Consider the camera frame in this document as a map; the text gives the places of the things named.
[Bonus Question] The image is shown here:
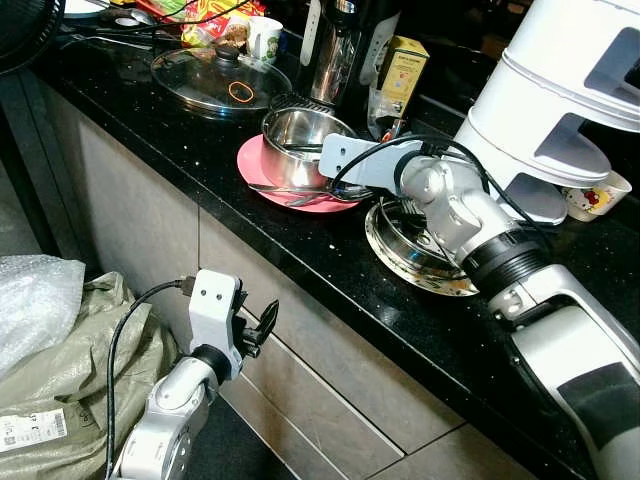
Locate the steel fork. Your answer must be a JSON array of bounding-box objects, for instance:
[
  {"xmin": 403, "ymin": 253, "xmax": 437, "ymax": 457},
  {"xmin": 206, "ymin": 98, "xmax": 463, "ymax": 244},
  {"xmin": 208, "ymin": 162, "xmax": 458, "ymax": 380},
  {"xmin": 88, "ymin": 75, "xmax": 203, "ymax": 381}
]
[{"xmin": 270, "ymin": 190, "xmax": 346, "ymax": 209}]

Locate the pink plate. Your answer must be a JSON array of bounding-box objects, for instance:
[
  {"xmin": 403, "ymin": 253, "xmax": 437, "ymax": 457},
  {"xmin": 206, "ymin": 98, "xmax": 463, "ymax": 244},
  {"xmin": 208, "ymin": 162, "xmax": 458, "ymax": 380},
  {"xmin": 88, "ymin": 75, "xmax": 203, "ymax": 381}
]
[{"xmin": 237, "ymin": 135, "xmax": 363, "ymax": 214}]

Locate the steel saucepan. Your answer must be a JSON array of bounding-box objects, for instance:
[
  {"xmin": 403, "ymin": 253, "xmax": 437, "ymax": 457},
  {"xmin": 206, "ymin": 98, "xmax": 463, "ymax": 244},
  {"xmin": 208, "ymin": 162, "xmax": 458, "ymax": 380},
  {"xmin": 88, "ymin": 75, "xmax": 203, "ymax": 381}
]
[{"xmin": 262, "ymin": 105, "xmax": 359, "ymax": 193}]

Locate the grey kitchen cabinet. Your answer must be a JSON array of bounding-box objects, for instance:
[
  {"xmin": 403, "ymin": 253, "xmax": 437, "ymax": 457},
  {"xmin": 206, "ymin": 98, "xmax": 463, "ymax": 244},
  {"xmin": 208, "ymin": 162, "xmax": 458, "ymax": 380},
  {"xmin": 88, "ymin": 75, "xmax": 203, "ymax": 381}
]
[{"xmin": 40, "ymin": 90, "xmax": 561, "ymax": 480}]

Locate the steel spoon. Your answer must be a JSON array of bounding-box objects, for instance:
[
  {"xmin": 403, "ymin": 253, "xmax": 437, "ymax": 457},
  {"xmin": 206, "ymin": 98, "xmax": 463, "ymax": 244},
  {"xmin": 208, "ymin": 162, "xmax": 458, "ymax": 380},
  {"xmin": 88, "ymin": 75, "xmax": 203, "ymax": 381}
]
[{"xmin": 248, "ymin": 180, "xmax": 351, "ymax": 201}]

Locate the grey green woven sack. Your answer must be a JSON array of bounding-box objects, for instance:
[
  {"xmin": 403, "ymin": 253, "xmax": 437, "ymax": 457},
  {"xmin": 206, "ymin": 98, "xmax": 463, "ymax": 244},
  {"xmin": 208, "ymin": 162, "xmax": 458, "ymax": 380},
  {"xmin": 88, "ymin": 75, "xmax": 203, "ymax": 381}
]
[{"xmin": 0, "ymin": 272, "xmax": 183, "ymax": 480}]

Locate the orange rubber band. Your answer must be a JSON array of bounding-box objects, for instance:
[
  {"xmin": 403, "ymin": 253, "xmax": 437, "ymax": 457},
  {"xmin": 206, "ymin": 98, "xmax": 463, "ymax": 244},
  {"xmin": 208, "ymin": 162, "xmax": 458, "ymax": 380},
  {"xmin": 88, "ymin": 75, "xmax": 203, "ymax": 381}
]
[{"xmin": 228, "ymin": 82, "xmax": 259, "ymax": 104}]

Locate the clear bubble wrap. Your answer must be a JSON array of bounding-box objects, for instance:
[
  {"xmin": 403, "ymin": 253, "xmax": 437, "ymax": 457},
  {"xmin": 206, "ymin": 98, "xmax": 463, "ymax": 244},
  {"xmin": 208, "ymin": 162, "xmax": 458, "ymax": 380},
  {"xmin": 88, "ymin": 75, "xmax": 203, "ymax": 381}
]
[{"xmin": 0, "ymin": 255, "xmax": 87, "ymax": 379}]

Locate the glass pot lid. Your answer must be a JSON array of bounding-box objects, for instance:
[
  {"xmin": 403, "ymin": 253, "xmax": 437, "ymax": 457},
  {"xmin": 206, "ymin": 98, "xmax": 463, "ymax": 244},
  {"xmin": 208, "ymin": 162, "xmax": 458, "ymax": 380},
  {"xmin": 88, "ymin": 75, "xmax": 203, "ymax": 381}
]
[{"xmin": 150, "ymin": 45, "xmax": 293, "ymax": 117}]

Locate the white barcode label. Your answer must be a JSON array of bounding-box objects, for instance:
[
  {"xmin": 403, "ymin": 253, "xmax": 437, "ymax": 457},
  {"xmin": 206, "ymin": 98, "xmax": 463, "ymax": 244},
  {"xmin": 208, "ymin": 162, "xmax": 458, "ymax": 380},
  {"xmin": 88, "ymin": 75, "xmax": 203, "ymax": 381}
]
[{"xmin": 0, "ymin": 408, "xmax": 69, "ymax": 453}]

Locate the white mug green print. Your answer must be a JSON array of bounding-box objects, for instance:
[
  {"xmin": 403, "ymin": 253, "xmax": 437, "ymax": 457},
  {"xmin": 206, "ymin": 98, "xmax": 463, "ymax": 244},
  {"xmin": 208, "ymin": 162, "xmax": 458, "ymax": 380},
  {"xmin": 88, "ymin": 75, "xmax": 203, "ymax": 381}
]
[{"xmin": 247, "ymin": 17, "xmax": 284, "ymax": 63}]

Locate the black steel coffee machine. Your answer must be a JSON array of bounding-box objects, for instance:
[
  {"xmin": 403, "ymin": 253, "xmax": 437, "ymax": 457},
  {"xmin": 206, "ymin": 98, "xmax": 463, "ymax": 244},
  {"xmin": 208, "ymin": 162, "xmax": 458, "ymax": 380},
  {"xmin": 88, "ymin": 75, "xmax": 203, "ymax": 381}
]
[{"xmin": 270, "ymin": 0, "xmax": 403, "ymax": 117}]

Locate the yellow cardboard box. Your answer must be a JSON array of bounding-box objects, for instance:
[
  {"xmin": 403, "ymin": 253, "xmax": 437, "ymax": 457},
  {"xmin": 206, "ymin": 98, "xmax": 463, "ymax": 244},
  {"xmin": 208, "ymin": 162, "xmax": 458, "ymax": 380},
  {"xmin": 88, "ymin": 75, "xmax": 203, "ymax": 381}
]
[{"xmin": 378, "ymin": 36, "xmax": 431, "ymax": 121}]

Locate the red yellow snack packet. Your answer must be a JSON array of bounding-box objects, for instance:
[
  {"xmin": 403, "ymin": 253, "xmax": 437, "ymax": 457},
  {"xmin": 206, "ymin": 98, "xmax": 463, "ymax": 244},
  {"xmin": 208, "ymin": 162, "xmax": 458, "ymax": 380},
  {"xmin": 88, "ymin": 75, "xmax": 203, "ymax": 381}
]
[{"xmin": 150, "ymin": 0, "xmax": 269, "ymax": 49}]

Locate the white cup cartoon print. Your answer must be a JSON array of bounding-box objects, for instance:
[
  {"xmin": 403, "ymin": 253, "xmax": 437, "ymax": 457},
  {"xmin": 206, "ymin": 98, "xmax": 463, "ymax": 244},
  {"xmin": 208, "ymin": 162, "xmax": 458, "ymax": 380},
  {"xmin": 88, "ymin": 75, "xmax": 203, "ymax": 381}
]
[{"xmin": 562, "ymin": 170, "xmax": 633, "ymax": 223}]

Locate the white plate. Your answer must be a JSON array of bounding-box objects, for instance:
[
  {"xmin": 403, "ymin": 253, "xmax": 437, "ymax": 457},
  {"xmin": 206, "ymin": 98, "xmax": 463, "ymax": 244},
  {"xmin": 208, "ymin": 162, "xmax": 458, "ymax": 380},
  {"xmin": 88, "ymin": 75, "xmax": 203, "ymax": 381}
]
[{"xmin": 63, "ymin": 0, "xmax": 113, "ymax": 19}]

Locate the white tiered storage tower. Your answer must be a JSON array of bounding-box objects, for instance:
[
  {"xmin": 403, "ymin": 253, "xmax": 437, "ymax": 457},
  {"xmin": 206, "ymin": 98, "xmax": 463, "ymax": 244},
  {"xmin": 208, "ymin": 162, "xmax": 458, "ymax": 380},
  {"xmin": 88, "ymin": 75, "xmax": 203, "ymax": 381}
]
[{"xmin": 455, "ymin": 0, "xmax": 640, "ymax": 226}]

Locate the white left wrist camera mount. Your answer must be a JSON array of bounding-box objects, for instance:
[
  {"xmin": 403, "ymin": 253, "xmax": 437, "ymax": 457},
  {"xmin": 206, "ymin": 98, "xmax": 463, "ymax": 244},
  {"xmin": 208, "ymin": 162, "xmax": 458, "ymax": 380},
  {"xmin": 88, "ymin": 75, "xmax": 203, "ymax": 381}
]
[{"xmin": 188, "ymin": 268, "xmax": 246, "ymax": 353}]

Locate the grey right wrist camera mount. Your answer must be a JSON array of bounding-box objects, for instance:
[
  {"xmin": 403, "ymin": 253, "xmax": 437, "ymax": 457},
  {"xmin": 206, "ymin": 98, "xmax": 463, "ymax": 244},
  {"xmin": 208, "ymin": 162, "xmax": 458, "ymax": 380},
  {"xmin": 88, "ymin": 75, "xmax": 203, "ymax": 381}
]
[{"xmin": 318, "ymin": 133, "xmax": 403, "ymax": 196}]

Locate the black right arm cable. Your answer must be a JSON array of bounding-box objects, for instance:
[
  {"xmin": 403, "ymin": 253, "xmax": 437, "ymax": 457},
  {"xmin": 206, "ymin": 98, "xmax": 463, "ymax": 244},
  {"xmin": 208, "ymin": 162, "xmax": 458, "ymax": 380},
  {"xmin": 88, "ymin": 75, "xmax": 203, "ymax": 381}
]
[{"xmin": 330, "ymin": 134, "xmax": 553, "ymax": 241}]

